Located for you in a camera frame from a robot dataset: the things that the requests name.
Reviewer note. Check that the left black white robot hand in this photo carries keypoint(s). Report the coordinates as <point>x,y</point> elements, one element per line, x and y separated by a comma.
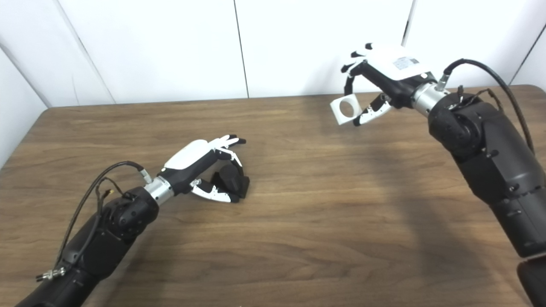
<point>187,160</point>

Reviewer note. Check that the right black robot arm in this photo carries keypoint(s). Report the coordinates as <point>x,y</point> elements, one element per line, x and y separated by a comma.
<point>490,162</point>

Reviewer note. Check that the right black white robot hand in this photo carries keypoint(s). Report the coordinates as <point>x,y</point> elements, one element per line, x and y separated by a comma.
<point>396,72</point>

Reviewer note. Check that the black peg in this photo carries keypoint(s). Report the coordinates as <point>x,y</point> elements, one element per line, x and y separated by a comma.
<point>234,181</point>

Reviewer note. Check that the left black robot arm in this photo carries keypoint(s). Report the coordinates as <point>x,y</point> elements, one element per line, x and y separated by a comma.
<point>102,243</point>

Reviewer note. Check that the white square piece with hole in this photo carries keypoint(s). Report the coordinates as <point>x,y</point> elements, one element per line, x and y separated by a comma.
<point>336,106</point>

